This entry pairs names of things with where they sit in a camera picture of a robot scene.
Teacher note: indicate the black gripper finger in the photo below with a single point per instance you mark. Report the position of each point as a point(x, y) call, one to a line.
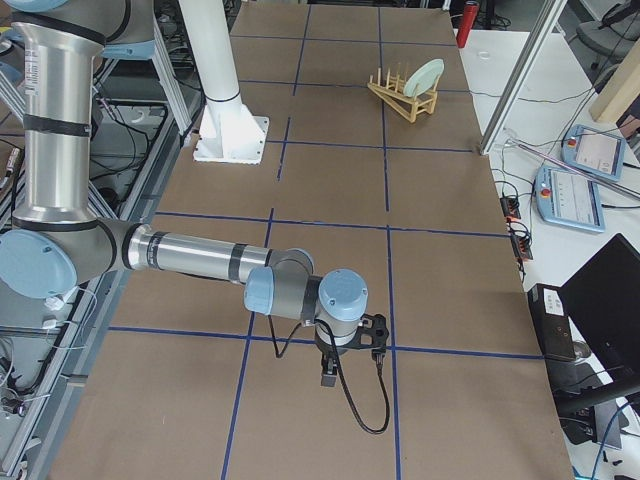
point(328, 374)

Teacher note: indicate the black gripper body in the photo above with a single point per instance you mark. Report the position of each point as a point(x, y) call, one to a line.
point(330, 351)

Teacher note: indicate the mint green plate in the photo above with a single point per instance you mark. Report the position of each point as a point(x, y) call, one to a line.
point(424, 78)

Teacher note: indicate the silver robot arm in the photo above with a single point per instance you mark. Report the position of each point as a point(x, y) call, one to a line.
point(57, 243)

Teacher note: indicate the wooden dish rack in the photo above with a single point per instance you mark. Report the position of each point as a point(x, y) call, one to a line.
point(389, 88)

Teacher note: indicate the black box with label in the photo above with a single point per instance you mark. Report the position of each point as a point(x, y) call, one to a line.
point(550, 322)

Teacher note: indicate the orange black usb hub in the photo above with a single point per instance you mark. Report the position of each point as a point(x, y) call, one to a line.
point(510, 207)

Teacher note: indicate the black laptop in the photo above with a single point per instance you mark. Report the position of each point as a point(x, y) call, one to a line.
point(602, 300)

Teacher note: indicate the lower blue teach pendant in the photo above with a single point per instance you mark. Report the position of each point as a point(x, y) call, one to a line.
point(569, 200)

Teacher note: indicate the blue teach pendant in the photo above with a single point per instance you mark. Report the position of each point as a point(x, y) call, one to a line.
point(599, 153)
point(569, 200)

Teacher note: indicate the upper blue teach pendant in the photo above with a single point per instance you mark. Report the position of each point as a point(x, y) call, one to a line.
point(599, 153)

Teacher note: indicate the red water bottle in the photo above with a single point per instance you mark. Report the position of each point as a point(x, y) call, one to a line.
point(468, 18)

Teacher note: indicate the wooden beam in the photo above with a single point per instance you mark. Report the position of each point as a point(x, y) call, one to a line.
point(620, 91)

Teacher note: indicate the grey office chair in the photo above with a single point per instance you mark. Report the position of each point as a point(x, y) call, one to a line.
point(612, 37)

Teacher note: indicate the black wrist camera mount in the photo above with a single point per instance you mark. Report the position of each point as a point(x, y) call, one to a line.
point(371, 334)

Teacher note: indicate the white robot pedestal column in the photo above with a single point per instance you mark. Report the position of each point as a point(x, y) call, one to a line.
point(229, 132)

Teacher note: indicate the aluminium frame post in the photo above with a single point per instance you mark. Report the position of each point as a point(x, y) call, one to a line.
point(542, 28)

